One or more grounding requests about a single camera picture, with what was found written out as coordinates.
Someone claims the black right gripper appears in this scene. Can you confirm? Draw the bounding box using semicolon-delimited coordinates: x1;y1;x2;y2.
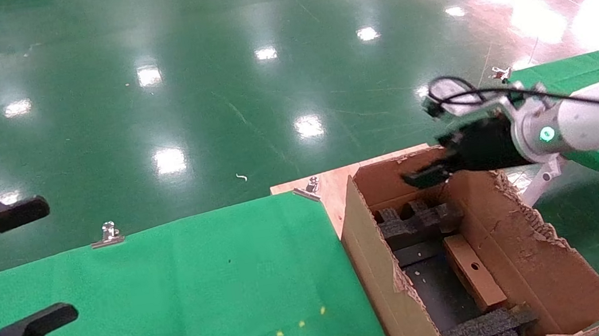
394;112;522;193

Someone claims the small brown cardboard box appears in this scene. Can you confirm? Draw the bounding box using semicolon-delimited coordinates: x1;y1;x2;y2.
442;229;510;317

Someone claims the large open brown carton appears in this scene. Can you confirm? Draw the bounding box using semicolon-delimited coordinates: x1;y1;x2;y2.
330;124;599;336

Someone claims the silver binder clip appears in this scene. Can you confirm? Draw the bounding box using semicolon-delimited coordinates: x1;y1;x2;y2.
291;175;323;204
489;64;514;84
88;219;126;249

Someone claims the large green tablecloth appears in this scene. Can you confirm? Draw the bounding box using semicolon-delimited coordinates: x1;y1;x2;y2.
0;180;396;336

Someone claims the small green tablecloth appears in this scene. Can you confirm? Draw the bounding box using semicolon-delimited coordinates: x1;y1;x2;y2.
492;45;599;247

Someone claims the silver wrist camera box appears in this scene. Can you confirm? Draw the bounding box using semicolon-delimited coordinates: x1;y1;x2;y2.
419;75;488;121

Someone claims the silver camera mounting bracket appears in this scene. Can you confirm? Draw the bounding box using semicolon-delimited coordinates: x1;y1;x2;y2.
516;155;572;210

